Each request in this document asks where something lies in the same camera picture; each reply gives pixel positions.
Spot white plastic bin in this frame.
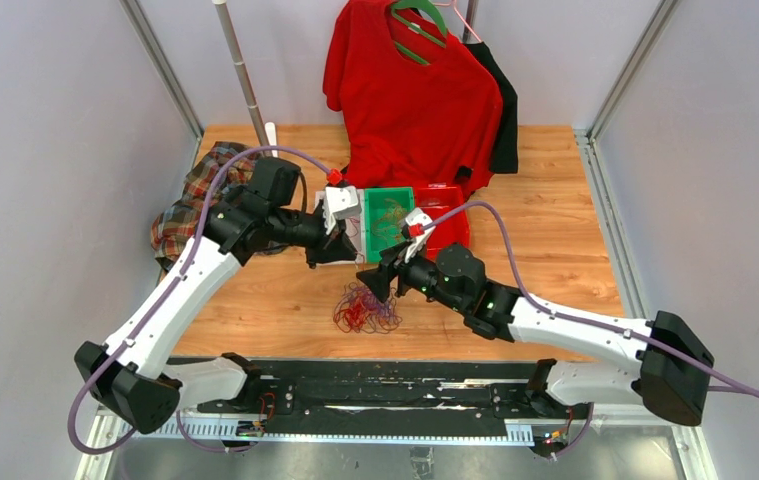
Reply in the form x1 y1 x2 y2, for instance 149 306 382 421
328 189 367 267

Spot red plastic bin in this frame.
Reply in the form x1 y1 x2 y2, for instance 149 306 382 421
413 184 472 261

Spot red t-shirt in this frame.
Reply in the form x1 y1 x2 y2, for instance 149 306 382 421
322 1 503 193

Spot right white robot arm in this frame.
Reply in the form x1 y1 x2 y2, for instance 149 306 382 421
356 243 714 426

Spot plaid flannel shirt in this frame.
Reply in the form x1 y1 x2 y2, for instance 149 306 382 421
150 142 261 272

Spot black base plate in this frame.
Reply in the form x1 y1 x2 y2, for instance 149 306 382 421
198 359 587 439

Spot black t-shirt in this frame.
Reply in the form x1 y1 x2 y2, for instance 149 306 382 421
465 42 519 174

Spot green clothes hanger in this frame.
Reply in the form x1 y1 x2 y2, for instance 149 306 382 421
386 1 449 67

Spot coloured wire bundle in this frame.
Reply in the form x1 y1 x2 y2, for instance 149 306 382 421
332 282 404 337

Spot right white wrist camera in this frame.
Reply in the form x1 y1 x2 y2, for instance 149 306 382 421
401 207 434 263

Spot metal rack pole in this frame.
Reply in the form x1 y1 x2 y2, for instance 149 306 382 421
212 0 271 146

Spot green plastic bin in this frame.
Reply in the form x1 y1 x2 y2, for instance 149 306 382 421
363 187 415 263

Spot orange wires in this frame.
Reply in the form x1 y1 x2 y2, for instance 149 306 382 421
369 195 413 248

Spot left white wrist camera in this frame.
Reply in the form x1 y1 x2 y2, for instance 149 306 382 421
323 186 363 235

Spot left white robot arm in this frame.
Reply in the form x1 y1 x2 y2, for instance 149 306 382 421
74 157 362 434

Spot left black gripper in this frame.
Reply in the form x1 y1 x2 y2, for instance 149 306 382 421
270 208 358 269

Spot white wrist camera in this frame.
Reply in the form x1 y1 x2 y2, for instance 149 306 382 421
323 186 363 235
401 207 434 263

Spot pink clothes hanger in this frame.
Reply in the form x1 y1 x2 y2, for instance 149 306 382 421
433 0 483 44

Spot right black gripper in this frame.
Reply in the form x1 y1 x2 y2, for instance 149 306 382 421
356 238 466 314

